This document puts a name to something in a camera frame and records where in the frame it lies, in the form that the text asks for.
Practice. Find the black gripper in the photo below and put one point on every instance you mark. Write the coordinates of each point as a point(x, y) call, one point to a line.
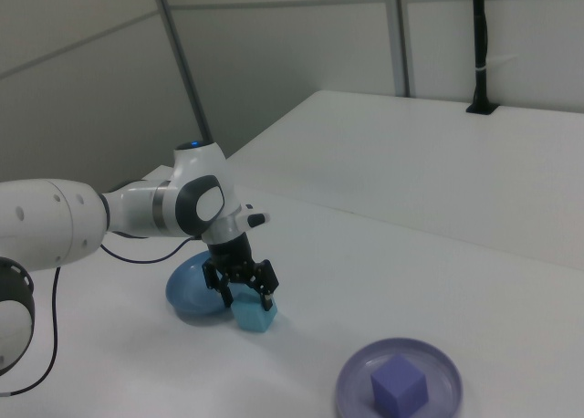
point(230, 258)

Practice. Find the cyan cube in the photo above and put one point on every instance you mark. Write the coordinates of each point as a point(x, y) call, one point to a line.
point(251, 320)

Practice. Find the purple cube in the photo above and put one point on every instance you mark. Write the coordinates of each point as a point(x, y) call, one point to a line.
point(399, 386)

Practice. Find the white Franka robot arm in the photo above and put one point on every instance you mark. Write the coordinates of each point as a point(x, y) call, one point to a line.
point(45, 217)

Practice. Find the blue plate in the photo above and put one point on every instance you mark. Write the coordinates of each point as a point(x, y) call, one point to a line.
point(191, 290)

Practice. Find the purple plate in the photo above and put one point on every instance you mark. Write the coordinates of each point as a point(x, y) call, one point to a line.
point(360, 381)

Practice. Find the black pole with base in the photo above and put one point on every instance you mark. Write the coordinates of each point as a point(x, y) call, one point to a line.
point(479, 25)

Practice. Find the grey partition post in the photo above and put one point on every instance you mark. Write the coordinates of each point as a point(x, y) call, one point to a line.
point(182, 57)
point(396, 34)

